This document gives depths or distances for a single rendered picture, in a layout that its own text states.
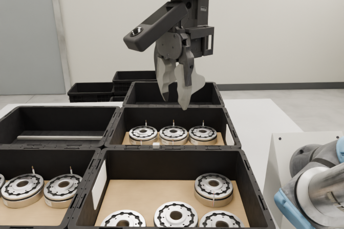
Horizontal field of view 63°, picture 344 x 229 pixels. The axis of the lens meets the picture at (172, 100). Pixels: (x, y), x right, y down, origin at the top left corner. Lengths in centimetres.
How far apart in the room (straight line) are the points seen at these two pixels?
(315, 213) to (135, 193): 44
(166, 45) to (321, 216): 44
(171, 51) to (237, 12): 333
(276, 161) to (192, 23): 53
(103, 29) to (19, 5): 100
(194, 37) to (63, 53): 344
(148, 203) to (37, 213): 28
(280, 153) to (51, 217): 65
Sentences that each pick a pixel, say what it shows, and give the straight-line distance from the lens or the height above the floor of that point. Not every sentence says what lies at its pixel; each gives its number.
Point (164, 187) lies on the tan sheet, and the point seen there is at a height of 83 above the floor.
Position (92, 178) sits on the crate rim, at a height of 93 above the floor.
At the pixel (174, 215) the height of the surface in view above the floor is 85.
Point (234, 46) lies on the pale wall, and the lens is 387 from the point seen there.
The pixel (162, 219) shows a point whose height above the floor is 86.
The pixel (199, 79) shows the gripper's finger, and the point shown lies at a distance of 54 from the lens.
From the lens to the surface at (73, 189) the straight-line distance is 82.
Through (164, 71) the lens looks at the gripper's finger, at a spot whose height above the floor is 120.
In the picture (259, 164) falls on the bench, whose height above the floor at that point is 70.
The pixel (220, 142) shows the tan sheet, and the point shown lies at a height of 83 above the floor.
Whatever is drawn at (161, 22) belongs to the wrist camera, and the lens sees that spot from 47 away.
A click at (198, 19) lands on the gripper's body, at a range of 53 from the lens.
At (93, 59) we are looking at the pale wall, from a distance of 386.
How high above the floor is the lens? 136
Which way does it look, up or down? 22 degrees down
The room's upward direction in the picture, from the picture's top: straight up
